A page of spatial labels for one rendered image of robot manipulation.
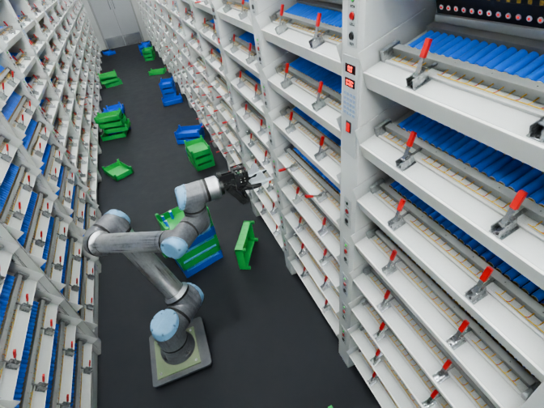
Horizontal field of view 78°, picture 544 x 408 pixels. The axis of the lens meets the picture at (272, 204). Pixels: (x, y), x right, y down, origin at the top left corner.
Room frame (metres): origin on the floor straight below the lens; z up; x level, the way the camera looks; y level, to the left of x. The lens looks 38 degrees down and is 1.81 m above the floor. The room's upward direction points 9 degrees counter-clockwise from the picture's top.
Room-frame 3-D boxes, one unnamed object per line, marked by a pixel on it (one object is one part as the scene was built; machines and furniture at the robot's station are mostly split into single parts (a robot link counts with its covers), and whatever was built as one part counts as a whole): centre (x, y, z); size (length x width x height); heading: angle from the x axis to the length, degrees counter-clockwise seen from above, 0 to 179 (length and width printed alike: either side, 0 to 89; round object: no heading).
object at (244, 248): (1.74, 0.22, 0.10); 0.30 x 0.08 x 0.20; 166
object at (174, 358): (1.03, 0.65, 0.12); 0.19 x 0.19 x 0.10
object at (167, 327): (1.04, 0.64, 0.26); 0.17 x 0.15 x 0.18; 153
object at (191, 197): (1.06, 0.30, 1.08); 0.12 x 0.09 x 0.10; 107
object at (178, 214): (1.76, 0.60, 0.44); 0.30 x 0.20 x 0.08; 121
